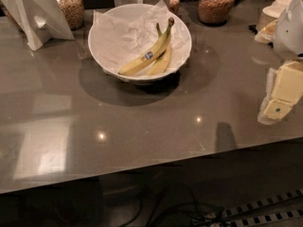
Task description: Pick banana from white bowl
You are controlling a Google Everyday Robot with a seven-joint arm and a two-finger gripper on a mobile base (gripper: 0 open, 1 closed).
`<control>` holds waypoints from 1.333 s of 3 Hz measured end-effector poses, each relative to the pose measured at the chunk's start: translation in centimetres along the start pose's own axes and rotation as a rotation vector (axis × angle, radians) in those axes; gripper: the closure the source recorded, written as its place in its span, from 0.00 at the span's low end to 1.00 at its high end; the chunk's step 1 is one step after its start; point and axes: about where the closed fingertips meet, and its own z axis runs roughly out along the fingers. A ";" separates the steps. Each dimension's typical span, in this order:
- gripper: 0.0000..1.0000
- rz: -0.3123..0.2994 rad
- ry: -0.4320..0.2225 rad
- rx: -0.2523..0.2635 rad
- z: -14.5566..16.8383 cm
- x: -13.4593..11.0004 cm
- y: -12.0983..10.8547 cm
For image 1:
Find small middle glass jar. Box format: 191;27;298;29
169;0;180;14

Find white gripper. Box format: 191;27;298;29
258;0;303;125

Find rear yellow banana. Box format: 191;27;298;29
145;24;171;76

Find black floor cables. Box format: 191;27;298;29
117;180;228;227

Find white folded card stand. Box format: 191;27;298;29
1;0;74;50

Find left glass jar of cereal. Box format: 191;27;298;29
56;0;84;30

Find black white striped tape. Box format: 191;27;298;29
192;188;303;227

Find stack of white paper bowls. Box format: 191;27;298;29
255;0;293;44

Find banana with sticker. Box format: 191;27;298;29
118;17;174;76

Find right glass jar of nuts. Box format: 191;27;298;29
198;0;235;25

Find white bowl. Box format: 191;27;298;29
87;3;193;83

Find white paper liner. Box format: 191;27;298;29
92;0;191;77

